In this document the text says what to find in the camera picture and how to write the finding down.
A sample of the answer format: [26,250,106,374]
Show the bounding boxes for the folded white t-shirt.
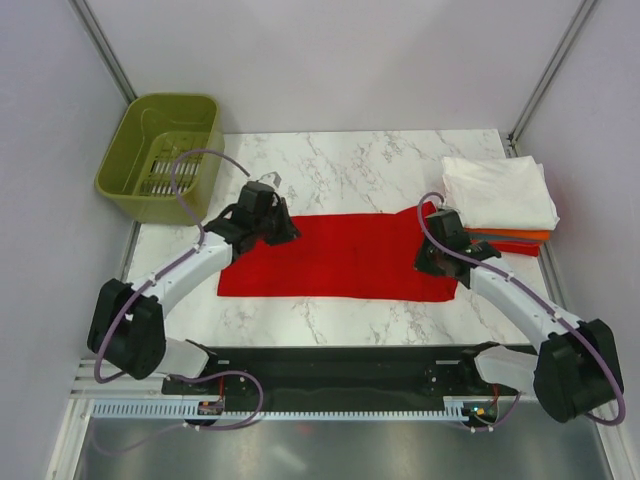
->
[442,156,559,231]

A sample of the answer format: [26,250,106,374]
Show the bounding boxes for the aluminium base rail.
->
[70,360,165,399]

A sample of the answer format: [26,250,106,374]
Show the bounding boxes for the purple cable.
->
[92,148,266,456]
[417,191,629,434]

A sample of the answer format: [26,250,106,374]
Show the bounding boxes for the folded red t-shirt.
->
[490,241,540,257]

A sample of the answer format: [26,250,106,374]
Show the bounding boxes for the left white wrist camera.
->
[257,171,282,190]

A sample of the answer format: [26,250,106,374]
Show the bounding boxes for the aluminium frame post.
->
[68,0,137,104]
[501,0,601,156]

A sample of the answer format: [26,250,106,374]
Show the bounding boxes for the red t-shirt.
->
[217,207,458,303]
[490,241,540,257]

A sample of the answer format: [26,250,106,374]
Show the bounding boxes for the left aluminium frame post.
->
[68,0,137,104]

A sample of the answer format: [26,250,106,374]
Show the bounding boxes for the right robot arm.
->
[414,208,626,426]

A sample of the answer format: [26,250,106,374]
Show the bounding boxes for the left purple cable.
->
[92,148,266,456]

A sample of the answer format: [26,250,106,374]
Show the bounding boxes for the folded grey t-shirt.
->
[487,236,544,246]

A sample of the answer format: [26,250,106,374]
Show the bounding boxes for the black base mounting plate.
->
[162,345,514,412]

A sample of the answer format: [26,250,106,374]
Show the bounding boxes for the olive green plastic basket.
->
[94,93,225,226]

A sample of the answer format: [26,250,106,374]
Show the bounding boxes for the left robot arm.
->
[87,181,300,393]

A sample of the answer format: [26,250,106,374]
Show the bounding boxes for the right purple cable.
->
[417,191,629,434]

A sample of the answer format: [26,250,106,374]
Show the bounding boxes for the right aluminium frame post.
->
[501,0,601,156]

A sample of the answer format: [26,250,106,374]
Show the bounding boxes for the white slotted cable duct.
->
[91,399,468,422]

